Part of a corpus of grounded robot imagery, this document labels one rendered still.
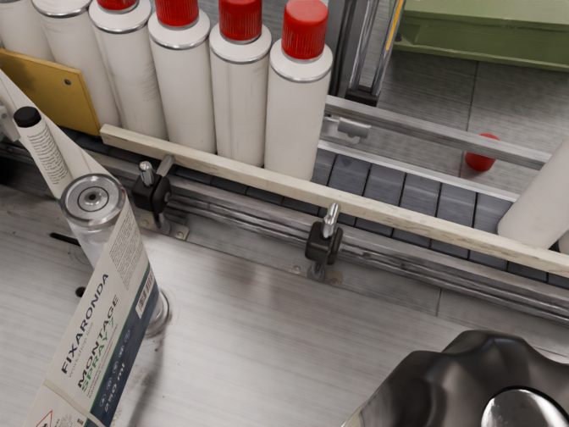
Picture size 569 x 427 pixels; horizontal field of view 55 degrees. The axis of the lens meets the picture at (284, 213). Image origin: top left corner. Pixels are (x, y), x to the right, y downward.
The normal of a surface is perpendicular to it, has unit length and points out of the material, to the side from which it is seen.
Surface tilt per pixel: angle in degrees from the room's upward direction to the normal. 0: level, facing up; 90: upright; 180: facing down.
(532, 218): 90
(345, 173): 0
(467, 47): 90
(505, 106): 0
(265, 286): 0
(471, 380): 9
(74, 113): 90
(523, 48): 90
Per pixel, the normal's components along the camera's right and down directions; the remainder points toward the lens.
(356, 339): 0.06, -0.52
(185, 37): 0.32, 0.14
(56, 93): -0.29, 0.81
